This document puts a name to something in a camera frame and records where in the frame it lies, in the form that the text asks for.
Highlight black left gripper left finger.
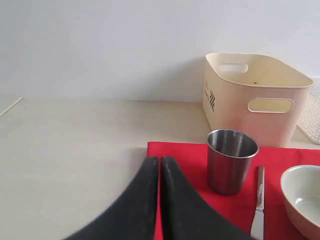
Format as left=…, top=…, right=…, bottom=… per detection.
left=66, top=156, right=159, bottom=240

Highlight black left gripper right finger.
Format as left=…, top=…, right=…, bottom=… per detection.
left=160, top=156, right=252, bottom=240

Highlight red table cloth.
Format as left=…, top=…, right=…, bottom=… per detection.
left=147, top=142, right=320, bottom=240

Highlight metal table knife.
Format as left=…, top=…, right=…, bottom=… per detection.
left=250, top=165, right=265, bottom=240

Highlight stainless steel cup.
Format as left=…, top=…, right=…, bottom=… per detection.
left=206, top=129, right=259, bottom=196

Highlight pale green ceramic bowl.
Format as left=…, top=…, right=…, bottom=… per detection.
left=280, top=165, right=320, bottom=240

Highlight cream plastic bin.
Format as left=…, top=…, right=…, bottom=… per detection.
left=202, top=53, right=314, bottom=147

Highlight white perforated plastic basket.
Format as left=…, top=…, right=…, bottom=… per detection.
left=297, top=86, right=320, bottom=145

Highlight white strip on table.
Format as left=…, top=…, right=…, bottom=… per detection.
left=0, top=96, right=24, bottom=117

